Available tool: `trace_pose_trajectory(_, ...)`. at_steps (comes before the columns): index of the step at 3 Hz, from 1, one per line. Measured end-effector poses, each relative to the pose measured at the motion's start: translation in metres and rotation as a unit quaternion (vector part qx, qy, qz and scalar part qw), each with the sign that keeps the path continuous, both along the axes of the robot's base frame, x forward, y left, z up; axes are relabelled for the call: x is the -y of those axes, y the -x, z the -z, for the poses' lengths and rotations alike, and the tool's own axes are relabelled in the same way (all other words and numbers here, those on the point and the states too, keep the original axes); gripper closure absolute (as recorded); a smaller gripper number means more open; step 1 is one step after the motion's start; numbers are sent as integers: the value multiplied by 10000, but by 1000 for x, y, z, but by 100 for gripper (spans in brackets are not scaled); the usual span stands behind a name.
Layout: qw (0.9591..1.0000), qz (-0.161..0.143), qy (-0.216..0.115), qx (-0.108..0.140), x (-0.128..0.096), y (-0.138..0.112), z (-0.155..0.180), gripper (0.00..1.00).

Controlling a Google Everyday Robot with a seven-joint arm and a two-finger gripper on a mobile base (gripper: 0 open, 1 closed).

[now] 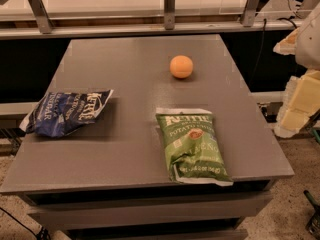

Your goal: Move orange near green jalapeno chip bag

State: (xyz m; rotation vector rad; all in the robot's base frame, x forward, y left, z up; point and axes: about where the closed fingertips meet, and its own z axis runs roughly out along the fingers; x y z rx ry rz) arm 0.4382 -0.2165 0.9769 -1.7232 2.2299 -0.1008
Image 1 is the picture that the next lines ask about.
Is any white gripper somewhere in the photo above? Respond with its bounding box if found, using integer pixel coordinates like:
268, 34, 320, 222
273, 3, 320, 138

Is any orange fruit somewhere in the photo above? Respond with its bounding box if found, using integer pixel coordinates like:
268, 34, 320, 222
169, 55, 193, 79

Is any green jalapeno chip bag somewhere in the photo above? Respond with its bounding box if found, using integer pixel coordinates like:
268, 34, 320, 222
156, 108, 233, 187

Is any blue vinegar chip bag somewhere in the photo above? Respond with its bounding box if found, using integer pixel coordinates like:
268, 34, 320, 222
20, 90, 113, 138

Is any green tool on floor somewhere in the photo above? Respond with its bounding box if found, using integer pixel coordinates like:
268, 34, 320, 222
304, 190, 320, 240

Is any grey table drawer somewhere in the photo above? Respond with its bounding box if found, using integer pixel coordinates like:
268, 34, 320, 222
29, 191, 272, 231

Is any right metal bracket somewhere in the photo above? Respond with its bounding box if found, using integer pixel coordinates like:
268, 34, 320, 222
240, 0, 260, 27

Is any metal bracket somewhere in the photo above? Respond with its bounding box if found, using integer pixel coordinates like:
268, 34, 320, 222
240, 0, 260, 27
164, 0, 175, 30
27, 0, 53, 34

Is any middle metal bracket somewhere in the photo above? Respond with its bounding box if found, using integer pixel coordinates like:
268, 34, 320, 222
164, 0, 175, 30

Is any left metal bracket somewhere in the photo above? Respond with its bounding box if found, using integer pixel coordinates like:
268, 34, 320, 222
27, 0, 53, 34

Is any metal counter rail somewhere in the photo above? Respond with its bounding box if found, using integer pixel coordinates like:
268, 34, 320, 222
0, 19, 302, 40

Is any black floor cable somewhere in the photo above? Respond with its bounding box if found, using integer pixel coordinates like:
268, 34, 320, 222
0, 206, 51, 240

